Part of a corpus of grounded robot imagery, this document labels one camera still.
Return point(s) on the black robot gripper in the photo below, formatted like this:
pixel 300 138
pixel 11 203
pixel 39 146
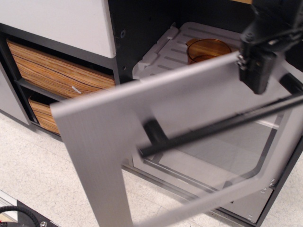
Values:
pixel 277 26

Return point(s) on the black oven door handle bar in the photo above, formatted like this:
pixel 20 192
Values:
pixel 160 142

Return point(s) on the grey oven door with window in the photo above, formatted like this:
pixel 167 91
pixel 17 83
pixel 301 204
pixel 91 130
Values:
pixel 102 132

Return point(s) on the grey oven rack tray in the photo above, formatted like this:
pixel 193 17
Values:
pixel 170 51

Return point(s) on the grey bottom oven drawer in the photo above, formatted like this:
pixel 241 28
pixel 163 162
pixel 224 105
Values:
pixel 249 208

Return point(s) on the amber transparent pot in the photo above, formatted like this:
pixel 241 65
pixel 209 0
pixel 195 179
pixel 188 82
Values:
pixel 204 49

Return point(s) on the wooden countertop edge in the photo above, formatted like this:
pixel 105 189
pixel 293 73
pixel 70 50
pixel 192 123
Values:
pixel 244 1

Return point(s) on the white sink front panel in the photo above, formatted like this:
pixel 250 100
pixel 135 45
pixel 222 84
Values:
pixel 84 24

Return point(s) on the upper wood grain drawer box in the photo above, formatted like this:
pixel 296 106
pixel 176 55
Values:
pixel 57 75

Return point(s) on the wood grain drawer box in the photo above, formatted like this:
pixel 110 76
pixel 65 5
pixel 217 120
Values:
pixel 57 75
pixel 41 107

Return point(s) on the lower wood grain drawer box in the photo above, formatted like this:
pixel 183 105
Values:
pixel 41 107

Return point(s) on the grey cabinet door left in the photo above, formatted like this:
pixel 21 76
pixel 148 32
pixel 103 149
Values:
pixel 9 101

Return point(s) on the dark grey cabinet frame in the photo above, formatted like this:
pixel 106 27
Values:
pixel 137 25

